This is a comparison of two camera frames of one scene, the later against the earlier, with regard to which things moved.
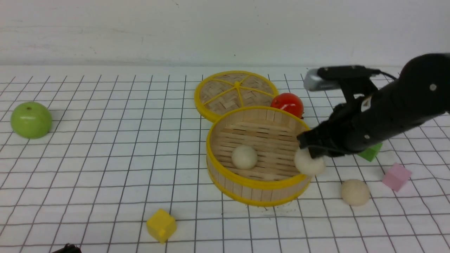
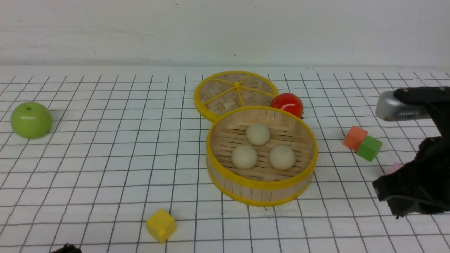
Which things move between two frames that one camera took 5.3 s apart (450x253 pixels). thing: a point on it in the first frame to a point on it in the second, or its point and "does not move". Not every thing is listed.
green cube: (370, 154) does not move
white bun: (355, 192) to (258, 134)
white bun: (244, 157) does not move
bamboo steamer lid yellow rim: (221, 92) does not move
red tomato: (289, 102) does not move
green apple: (31, 120) does not move
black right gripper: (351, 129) to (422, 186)
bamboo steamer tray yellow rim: (250, 156) does not move
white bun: (305, 164) to (282, 157)
